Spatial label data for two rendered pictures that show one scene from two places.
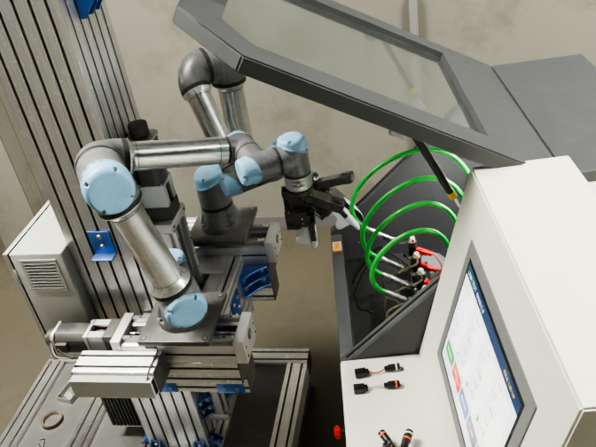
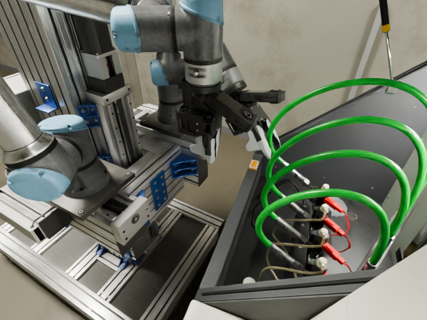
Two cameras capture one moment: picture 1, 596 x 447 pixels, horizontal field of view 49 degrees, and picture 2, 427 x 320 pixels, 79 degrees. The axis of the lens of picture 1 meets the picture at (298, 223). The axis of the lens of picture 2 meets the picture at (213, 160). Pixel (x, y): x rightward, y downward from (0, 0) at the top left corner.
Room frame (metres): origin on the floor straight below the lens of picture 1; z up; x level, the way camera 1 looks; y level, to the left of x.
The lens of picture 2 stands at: (1.05, -0.17, 1.62)
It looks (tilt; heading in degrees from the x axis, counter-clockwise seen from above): 38 degrees down; 15
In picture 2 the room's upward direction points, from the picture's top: straight up
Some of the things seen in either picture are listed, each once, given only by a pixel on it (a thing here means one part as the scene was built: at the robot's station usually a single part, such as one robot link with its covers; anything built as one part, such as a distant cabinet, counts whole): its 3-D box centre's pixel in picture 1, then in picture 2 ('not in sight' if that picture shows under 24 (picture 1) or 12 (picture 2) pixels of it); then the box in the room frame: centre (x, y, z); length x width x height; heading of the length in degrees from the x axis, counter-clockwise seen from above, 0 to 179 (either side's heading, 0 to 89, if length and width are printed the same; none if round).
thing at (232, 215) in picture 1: (218, 212); (173, 106); (2.03, 0.27, 1.09); 0.15 x 0.15 x 0.10
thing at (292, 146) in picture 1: (293, 155); (200, 28); (1.55, -0.02, 1.52); 0.09 x 0.08 x 0.11; 108
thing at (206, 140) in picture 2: (311, 226); (208, 137); (1.53, -0.04, 1.30); 0.05 x 0.02 x 0.09; 175
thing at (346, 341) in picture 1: (343, 306); (238, 219); (1.66, -0.10, 0.87); 0.62 x 0.04 x 0.16; 175
